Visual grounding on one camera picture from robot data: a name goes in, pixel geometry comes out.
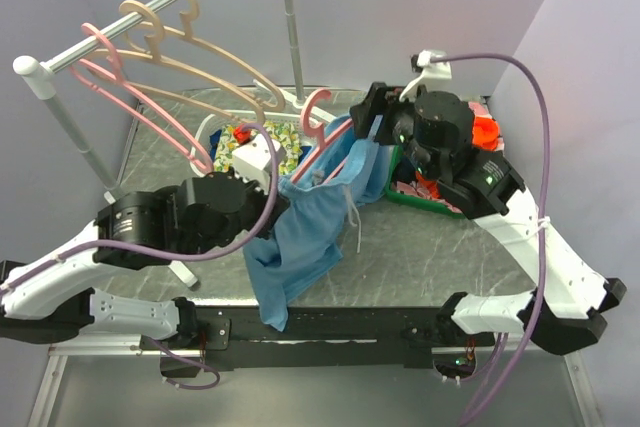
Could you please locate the beige hanger left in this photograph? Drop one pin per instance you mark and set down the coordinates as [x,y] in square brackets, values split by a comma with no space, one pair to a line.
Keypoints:
[152,55]

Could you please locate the orange garment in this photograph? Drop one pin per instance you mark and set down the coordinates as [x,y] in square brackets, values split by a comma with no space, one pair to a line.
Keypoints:
[485,133]

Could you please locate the aluminium frame rail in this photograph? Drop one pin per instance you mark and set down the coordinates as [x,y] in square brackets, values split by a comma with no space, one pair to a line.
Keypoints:
[98,345]

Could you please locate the beige hanger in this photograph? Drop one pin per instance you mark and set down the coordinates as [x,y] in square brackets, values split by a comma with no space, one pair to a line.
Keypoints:
[186,35]
[152,55]

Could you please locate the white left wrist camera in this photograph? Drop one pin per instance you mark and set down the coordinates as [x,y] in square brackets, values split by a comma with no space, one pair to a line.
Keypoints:
[252,161]

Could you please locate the white plastic laundry basket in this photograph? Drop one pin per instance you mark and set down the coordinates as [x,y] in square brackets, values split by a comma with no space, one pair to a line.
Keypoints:
[214,122]

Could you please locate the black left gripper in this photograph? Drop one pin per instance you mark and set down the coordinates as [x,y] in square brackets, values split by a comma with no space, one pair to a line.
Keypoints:
[263,203]

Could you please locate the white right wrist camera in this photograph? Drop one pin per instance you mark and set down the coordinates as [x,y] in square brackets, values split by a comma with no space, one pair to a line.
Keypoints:
[431,73]

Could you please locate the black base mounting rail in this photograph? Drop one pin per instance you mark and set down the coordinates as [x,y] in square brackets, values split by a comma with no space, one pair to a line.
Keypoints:
[234,337]

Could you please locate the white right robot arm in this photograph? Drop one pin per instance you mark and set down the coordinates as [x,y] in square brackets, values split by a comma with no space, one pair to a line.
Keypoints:
[564,312]

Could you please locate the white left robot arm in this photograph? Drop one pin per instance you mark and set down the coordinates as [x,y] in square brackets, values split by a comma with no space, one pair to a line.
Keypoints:
[55,298]

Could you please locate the white metal clothes rack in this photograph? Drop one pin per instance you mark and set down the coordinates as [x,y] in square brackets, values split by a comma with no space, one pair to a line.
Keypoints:
[39,77]

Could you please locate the lemon print cloth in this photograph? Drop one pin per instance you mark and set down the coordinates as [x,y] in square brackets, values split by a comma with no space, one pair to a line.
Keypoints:
[283,132]

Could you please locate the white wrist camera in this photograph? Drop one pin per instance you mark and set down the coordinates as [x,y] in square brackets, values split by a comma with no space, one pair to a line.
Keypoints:
[431,73]
[252,161]

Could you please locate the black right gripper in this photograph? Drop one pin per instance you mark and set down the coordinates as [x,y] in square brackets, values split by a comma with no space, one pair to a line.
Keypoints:
[363,113]

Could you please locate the green plastic tray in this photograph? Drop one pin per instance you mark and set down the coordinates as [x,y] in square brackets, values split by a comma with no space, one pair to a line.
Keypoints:
[403,188]

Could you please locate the navy pink floral garment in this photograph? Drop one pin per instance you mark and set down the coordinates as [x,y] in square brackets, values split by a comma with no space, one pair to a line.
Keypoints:
[479,109]

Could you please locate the light blue shorts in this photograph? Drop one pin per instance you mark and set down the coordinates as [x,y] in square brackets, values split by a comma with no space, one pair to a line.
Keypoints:
[303,246]

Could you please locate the pink hanger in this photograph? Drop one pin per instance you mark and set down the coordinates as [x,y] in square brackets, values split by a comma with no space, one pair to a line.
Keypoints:
[317,132]
[197,155]

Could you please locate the beige hanger right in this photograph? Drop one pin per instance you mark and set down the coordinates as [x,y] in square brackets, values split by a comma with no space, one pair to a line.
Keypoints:
[186,35]

